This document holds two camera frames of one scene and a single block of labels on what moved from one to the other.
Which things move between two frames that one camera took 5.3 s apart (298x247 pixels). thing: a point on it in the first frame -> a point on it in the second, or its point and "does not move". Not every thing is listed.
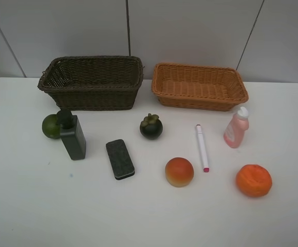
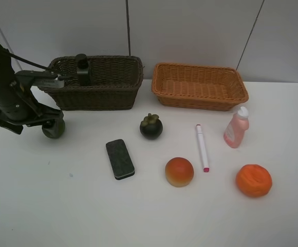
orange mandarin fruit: x=253 y=180 does not move
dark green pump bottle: x=72 y=134 -> x=84 y=70
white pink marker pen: x=205 y=165 does not move
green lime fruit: x=51 y=127 does not move
